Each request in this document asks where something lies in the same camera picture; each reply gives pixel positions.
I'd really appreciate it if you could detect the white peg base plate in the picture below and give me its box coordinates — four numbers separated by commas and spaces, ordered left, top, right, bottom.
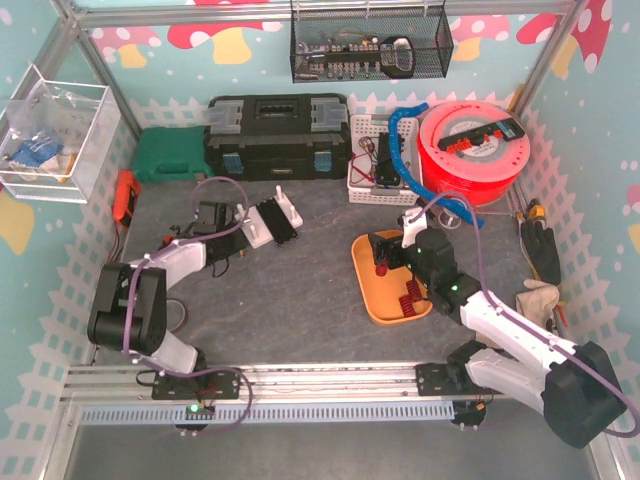
235, 185, 304, 249

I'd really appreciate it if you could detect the black ribbed rail block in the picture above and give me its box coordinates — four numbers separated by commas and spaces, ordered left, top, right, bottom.
256, 198, 298, 247

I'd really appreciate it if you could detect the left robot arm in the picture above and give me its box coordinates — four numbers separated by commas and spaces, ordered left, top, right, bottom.
87, 202, 248, 378

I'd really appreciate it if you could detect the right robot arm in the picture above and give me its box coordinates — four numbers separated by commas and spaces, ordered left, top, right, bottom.
367, 208, 639, 448

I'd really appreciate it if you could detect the red cylinder bushing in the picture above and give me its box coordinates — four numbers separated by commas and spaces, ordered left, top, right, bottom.
375, 264, 388, 277

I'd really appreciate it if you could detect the orange plastic tray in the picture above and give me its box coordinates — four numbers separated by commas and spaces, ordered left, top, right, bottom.
351, 230, 433, 326

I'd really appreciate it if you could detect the green tool case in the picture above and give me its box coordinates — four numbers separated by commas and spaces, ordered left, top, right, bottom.
131, 126, 213, 183

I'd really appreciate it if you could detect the orange multimeter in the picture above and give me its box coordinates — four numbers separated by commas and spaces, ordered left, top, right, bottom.
112, 170, 141, 228

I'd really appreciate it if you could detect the black toolbox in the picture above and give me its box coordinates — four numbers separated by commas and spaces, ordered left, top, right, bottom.
203, 93, 353, 181

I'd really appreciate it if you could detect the brown tape roll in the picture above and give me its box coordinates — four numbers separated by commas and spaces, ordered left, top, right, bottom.
166, 299, 188, 333

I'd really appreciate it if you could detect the red filament spool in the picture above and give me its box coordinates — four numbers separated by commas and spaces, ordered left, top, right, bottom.
417, 100, 531, 206

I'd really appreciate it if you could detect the white plastic basket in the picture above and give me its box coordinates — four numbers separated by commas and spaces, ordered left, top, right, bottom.
347, 114, 422, 206

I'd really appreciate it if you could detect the black work glove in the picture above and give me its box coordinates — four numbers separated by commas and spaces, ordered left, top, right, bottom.
520, 220, 562, 286

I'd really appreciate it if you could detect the yellow black screwdriver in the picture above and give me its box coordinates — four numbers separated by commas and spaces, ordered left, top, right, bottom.
516, 199, 546, 223

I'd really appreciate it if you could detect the beige work glove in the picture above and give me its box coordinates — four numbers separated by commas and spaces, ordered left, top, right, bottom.
515, 279, 560, 327

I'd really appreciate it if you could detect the black terminal strip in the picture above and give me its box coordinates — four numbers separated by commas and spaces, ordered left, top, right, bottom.
437, 118, 525, 154

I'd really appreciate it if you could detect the clear acrylic box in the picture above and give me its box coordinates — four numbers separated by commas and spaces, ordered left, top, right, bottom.
1, 66, 121, 204

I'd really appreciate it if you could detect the blue white glove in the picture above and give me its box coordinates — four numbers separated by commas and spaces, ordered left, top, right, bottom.
9, 131, 64, 169

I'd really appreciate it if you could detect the blue corrugated hose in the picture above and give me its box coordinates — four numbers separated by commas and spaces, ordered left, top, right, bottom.
388, 102, 485, 230

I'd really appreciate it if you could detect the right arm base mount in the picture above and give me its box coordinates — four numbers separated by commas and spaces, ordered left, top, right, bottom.
414, 363, 501, 397

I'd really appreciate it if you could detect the grey slotted cable duct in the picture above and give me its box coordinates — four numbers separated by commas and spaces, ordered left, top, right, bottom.
81, 401, 455, 426

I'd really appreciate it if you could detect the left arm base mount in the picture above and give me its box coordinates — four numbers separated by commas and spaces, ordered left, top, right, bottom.
151, 371, 241, 401

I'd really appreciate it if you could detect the black mesh wire basket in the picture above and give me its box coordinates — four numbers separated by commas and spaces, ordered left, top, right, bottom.
290, 5, 454, 83

